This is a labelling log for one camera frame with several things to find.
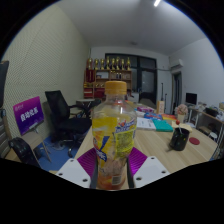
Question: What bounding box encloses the dark glass door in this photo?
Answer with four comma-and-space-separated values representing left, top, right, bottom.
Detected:
104, 52, 158, 105

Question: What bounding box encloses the tall tan box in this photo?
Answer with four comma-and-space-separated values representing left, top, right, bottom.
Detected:
156, 100, 166, 115

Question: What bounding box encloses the white book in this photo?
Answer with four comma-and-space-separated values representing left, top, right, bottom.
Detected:
136, 116, 157, 131

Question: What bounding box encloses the wooden side desk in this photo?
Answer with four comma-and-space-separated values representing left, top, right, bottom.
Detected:
187, 101, 224, 149

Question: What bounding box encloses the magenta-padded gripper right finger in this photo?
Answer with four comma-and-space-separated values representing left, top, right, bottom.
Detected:
125, 146, 171, 190

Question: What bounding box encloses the black computer monitor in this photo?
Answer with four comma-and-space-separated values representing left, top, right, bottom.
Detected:
185, 92, 198, 107

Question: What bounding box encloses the yellow-label drink bottle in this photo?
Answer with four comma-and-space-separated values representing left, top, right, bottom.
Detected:
91, 80, 138, 191

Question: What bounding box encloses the white air conditioner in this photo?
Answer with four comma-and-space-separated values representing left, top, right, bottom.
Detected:
169, 58, 185, 71

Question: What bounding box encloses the wooden shelf unit with trophies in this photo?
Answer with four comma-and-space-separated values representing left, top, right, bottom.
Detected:
83, 55, 133, 100

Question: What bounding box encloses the orange rainbow book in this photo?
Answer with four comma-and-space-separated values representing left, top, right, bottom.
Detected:
161, 113, 178, 123

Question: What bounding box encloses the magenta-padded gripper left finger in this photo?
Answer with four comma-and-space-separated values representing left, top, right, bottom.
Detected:
55, 147, 100, 190

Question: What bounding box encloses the teal book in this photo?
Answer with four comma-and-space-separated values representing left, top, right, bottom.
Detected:
151, 119, 175, 133

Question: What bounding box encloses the pink flower bouquet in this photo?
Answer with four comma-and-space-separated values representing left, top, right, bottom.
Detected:
175, 103, 190, 124

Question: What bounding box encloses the red-ball stirring stick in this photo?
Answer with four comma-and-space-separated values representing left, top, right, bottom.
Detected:
175, 119, 184, 136

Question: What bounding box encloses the black mug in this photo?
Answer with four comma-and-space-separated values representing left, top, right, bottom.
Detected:
168, 126, 191, 152

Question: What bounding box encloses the blue printed book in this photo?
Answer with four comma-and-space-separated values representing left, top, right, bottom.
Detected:
143, 112, 164, 121

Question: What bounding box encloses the purple sign board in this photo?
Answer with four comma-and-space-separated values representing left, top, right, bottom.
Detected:
12, 95, 53, 163

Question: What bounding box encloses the pink printed box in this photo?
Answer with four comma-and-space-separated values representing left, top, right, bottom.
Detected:
136, 105, 155, 114

